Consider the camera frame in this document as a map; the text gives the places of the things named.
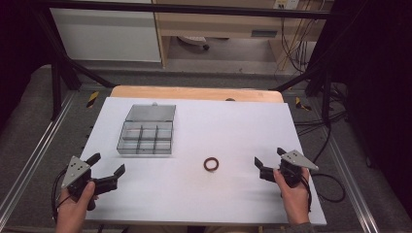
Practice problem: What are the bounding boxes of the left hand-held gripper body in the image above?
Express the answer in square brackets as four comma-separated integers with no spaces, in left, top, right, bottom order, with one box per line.
[60,154,97,199]

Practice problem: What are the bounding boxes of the yellow black tape marker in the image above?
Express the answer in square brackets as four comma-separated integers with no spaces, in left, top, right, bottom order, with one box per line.
[86,90,100,110]

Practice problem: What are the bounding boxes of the hanging cable bundle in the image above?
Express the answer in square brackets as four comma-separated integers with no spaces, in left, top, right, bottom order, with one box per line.
[274,9,326,76]

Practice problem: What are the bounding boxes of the white cabinet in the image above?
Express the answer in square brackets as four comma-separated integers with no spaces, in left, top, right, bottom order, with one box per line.
[50,7,162,63]

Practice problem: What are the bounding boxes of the dark curtain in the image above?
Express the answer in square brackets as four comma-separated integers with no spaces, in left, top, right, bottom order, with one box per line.
[0,0,54,130]
[329,0,412,224]

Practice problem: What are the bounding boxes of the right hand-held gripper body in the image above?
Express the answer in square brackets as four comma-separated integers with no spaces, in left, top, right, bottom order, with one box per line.
[279,149,320,189]

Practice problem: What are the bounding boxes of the aluminium floor rail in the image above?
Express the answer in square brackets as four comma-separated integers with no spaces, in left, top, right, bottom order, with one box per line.
[324,130,382,233]
[0,92,78,222]

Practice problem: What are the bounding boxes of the person's right hand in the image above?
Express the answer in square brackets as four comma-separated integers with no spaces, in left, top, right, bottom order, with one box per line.
[272,167,312,226]

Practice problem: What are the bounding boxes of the right hand-held gripper cable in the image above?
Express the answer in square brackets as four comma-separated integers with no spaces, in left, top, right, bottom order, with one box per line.
[300,172,347,214]

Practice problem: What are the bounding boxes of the person's left hand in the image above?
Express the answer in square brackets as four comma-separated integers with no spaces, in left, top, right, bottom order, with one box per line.
[54,180,99,233]

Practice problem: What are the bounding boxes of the black floor cables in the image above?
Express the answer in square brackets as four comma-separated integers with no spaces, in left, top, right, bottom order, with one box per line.
[293,82,349,164]

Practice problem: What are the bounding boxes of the left hand-held gripper cable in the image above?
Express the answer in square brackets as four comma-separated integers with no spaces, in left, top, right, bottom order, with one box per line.
[51,167,71,224]

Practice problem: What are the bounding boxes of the brown ring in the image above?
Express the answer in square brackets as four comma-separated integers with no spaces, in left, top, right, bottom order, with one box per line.
[202,156,221,174]

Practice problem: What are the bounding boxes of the wooden table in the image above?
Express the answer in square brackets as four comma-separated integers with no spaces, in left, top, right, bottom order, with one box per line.
[109,84,285,104]

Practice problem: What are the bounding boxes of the hand-held gripper cable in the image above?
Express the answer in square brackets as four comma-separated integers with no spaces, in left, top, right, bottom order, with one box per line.
[51,167,71,224]
[300,172,347,214]

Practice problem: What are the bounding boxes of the black metal frame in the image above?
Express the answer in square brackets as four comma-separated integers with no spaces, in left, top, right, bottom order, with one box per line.
[31,0,338,128]

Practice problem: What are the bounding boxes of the clear plastic compartment box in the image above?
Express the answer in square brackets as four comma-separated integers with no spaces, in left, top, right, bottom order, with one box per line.
[116,102,178,156]

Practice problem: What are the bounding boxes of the white wall socket strip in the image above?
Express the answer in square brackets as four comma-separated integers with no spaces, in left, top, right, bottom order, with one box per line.
[272,0,301,11]

